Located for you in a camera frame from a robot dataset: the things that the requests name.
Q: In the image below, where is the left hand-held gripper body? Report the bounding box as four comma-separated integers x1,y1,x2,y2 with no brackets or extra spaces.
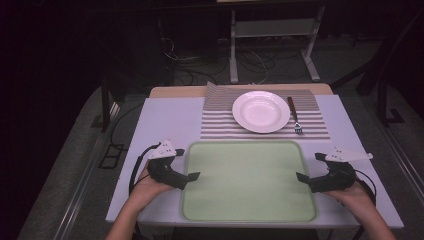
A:
146,139,190,191

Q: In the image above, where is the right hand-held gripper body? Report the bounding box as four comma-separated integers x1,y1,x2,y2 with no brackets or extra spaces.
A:
307,146,374,194

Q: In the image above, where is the person's right hand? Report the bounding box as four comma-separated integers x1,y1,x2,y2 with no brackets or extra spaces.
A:
324,181,373,215

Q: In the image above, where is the person's left hand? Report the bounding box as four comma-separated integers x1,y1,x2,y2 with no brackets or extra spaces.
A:
131,165,176,207

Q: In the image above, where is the striped placemat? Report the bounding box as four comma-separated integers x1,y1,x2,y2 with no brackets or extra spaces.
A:
199,81,331,141

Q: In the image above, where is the light green tray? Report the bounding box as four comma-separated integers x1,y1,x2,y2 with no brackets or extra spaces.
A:
181,140,318,223

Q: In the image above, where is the white plate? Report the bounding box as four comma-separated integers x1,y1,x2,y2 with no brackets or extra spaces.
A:
231,90,291,135

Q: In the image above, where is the black stand foot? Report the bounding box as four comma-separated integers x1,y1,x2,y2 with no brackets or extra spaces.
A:
375,81,406,127

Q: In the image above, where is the dark metal stand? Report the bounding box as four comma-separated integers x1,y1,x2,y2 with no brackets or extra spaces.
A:
91,78,122,133

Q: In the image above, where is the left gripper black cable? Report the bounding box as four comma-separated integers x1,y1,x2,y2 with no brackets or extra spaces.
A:
128,142,162,197

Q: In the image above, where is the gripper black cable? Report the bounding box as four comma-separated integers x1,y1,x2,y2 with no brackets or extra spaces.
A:
354,169,378,207
128,142,162,197

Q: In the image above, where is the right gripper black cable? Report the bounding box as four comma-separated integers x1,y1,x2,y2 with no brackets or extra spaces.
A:
354,169,378,207

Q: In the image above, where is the fork with brown handle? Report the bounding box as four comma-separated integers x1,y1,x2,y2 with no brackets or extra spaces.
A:
286,96,305,135

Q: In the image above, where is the black floor frame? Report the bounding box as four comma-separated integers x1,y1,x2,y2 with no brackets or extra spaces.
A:
97,143,130,170

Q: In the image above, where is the metal floor rail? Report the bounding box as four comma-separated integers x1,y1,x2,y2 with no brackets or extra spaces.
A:
53,99,123,240
378,123,424,201

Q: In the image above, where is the tangle of floor cables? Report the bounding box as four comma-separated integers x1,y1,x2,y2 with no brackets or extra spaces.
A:
161,36,278,86

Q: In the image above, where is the white metal desk frame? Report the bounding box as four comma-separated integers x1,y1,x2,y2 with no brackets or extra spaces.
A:
228,4,326,85

